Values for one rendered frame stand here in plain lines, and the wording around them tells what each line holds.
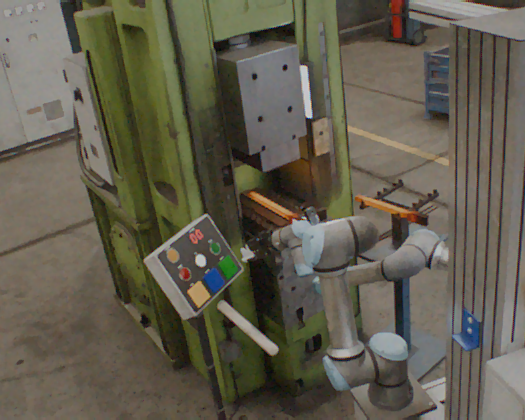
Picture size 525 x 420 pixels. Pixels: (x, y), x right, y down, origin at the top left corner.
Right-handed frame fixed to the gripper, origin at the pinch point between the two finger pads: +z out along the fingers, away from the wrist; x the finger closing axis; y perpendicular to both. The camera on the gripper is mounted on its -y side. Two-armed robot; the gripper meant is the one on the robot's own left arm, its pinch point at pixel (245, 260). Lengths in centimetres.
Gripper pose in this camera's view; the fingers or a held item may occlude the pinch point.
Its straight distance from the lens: 246.3
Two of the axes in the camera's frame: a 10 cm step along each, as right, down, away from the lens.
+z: -6.7, 3.1, 6.8
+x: -5.3, 4.5, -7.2
